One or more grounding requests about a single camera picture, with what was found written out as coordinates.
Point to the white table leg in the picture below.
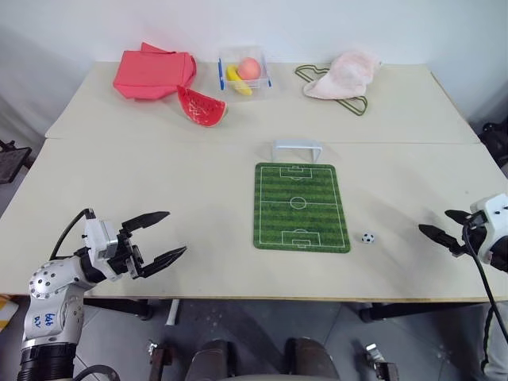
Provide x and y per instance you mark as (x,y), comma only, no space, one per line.
(172,311)

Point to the black chair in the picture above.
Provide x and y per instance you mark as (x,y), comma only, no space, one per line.
(14,160)

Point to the red folded cloth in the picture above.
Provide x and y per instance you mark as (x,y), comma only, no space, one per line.
(151,73)

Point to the yellow banana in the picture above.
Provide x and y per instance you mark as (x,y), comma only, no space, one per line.
(237,81)

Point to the pink towel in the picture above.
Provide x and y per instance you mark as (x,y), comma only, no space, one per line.
(345,77)

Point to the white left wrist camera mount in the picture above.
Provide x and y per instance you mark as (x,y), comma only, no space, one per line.
(95,238)

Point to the pink peach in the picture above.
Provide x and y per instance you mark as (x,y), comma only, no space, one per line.
(249,68)

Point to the small soccer ball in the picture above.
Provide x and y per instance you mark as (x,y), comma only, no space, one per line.
(368,237)

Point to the clear plastic container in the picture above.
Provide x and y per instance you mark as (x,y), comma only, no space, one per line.
(254,81)

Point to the brown metal foot bracket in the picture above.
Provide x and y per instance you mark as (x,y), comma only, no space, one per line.
(383,365)
(160,363)

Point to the black table frame bar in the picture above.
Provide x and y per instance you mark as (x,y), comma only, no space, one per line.
(416,310)

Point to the dark rounded shape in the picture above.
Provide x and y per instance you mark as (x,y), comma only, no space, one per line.
(311,359)
(216,361)

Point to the green soccer field mat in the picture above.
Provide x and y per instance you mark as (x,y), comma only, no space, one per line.
(299,206)

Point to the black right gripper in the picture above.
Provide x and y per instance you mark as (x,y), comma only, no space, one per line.
(474,234)

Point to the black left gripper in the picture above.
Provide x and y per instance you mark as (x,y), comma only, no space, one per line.
(125,260)

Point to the silver toy goal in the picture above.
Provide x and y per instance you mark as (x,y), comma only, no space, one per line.
(295,145)

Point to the red watermelon slice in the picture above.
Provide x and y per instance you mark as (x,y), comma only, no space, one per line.
(198,107)

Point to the black equipment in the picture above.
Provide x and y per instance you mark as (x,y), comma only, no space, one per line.
(496,139)

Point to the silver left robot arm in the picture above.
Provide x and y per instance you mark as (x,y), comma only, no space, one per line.
(43,301)

